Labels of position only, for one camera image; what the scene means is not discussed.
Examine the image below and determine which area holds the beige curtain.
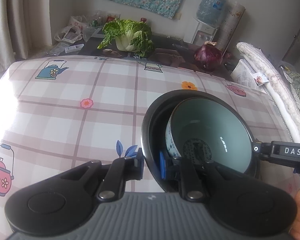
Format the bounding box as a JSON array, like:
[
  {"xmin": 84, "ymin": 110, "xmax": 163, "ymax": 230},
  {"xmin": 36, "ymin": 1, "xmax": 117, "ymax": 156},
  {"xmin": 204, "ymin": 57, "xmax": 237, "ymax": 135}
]
[{"xmin": 0, "ymin": 0, "xmax": 28, "ymax": 73}]

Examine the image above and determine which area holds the steel bowl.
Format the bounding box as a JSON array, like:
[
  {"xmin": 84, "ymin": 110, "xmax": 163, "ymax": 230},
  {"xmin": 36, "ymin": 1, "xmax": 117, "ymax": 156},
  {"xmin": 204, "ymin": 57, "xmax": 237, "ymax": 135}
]
[
  {"xmin": 146, "ymin": 92, "xmax": 255, "ymax": 188},
  {"xmin": 141, "ymin": 89, "xmax": 260, "ymax": 193}
]

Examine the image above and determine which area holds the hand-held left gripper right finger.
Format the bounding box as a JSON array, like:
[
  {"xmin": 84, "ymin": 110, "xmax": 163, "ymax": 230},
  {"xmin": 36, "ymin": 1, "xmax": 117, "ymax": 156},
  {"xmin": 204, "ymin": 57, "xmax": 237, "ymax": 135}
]
[{"xmin": 159, "ymin": 151, "xmax": 240, "ymax": 202}]

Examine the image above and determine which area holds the napa cabbage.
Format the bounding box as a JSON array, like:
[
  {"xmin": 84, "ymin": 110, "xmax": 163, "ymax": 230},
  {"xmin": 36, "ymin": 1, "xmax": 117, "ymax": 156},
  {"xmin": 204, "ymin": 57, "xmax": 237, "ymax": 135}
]
[{"xmin": 97, "ymin": 19, "xmax": 155, "ymax": 58}]

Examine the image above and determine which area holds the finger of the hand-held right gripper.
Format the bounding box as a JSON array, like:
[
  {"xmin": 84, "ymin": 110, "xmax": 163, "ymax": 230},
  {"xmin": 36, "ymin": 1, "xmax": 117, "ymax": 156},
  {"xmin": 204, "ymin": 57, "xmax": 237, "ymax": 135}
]
[{"xmin": 252, "ymin": 142, "xmax": 273, "ymax": 161}]

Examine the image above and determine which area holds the white water dispenser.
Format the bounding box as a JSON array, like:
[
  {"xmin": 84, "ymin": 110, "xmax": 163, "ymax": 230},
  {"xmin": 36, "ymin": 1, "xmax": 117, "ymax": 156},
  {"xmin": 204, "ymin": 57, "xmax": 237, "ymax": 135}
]
[{"xmin": 182, "ymin": 17, "xmax": 218, "ymax": 46}]

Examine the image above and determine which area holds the grey wardrobe door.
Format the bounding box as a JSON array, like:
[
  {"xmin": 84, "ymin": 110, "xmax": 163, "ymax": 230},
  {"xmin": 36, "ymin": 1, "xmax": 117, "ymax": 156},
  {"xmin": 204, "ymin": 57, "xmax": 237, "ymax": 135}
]
[{"xmin": 281, "ymin": 5, "xmax": 300, "ymax": 68}]

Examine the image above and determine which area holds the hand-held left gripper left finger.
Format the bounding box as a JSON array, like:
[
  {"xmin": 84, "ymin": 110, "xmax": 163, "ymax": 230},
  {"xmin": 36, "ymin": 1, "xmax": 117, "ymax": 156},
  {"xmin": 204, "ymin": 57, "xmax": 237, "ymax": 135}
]
[{"xmin": 60, "ymin": 147, "xmax": 145, "ymax": 202}]

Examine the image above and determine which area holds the floral paper roll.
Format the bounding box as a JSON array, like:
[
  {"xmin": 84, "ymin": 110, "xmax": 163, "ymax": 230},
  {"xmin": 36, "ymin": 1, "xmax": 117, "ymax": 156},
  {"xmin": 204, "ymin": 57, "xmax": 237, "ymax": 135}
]
[{"xmin": 214, "ymin": 1, "xmax": 246, "ymax": 53}]

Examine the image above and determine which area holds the white plastic tray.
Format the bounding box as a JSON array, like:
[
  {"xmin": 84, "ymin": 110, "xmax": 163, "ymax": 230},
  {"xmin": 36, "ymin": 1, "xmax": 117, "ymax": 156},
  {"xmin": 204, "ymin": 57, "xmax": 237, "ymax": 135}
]
[{"xmin": 65, "ymin": 44, "xmax": 84, "ymax": 54}]

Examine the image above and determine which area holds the white folded cloth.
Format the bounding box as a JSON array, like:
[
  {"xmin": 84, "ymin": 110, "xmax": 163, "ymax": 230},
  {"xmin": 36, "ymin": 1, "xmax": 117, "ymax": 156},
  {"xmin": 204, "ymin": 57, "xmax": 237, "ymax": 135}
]
[{"xmin": 231, "ymin": 59, "xmax": 269, "ymax": 94}]

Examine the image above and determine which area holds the white plastic bag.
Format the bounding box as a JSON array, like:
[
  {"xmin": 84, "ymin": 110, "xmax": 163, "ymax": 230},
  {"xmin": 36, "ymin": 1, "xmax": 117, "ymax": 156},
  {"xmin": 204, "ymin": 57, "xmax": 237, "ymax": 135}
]
[{"xmin": 54, "ymin": 16, "xmax": 90, "ymax": 42}]

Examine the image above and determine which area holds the red onion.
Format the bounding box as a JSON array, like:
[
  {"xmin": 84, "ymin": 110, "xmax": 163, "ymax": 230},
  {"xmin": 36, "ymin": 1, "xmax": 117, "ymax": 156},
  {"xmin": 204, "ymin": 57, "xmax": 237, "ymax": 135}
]
[{"xmin": 194, "ymin": 41, "xmax": 223, "ymax": 72}]

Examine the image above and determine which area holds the teal ceramic bowl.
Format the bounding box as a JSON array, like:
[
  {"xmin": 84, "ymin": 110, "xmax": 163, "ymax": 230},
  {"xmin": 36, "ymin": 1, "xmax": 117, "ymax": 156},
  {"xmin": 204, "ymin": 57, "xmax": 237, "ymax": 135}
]
[{"xmin": 165, "ymin": 97, "xmax": 252, "ymax": 174}]

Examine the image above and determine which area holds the white lace quilt roll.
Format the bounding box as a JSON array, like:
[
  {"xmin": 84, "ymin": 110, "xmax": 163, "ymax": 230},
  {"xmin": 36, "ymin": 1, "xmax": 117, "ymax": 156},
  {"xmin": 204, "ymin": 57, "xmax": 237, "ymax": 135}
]
[{"xmin": 236, "ymin": 42, "xmax": 300, "ymax": 145}]

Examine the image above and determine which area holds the blue water jug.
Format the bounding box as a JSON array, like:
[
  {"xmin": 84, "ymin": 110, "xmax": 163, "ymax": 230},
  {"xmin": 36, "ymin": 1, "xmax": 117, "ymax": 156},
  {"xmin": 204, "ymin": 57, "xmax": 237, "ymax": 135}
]
[{"xmin": 196, "ymin": 0, "xmax": 227, "ymax": 28}]

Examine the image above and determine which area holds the clear plastic bag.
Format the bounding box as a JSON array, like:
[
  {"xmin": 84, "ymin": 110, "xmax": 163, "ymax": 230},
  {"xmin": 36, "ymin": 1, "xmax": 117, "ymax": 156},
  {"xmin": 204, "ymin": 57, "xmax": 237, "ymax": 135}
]
[{"xmin": 84, "ymin": 10, "xmax": 106, "ymax": 38}]

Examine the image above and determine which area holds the checked tablecloth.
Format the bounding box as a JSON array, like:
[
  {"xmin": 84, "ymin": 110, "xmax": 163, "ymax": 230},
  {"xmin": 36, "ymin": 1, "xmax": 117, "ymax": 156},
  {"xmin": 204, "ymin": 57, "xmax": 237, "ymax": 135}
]
[{"xmin": 0, "ymin": 55, "xmax": 300, "ymax": 205}]

